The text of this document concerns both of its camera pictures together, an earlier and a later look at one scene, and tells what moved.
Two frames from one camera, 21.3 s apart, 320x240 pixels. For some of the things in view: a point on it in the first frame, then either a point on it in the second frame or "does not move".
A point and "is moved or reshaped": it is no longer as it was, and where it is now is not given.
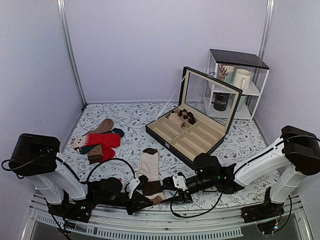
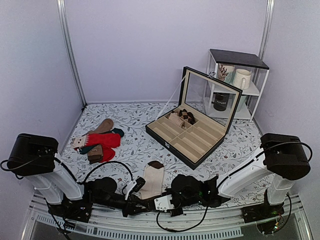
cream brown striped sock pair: x=149 y=166 is moved or reshaped
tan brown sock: x=105 y=126 does not move
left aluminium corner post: x=62 y=9 does not move
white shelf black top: x=246 y=72 does not move
